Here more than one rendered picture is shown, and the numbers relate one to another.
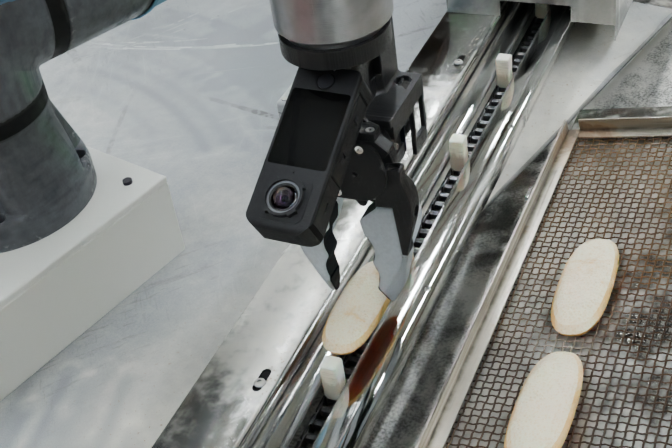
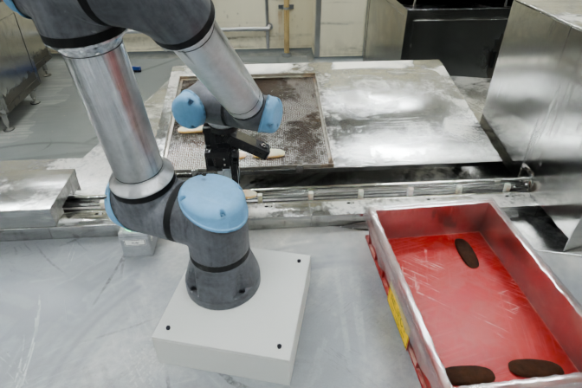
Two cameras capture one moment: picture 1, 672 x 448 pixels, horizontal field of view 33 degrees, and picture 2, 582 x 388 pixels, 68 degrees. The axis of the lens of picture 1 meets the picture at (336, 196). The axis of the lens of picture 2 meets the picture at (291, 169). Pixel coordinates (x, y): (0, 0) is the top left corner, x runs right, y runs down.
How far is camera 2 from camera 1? 1.33 m
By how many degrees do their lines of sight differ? 92
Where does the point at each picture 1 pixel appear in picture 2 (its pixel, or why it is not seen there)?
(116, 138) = (128, 326)
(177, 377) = (262, 242)
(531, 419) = (273, 151)
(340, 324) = (248, 193)
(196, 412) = (284, 213)
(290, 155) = (253, 142)
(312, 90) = (236, 135)
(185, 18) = not seen: outside the picture
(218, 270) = not seen: hidden behind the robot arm
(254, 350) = (259, 210)
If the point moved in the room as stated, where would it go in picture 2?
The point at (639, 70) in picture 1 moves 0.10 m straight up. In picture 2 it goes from (89, 191) to (80, 163)
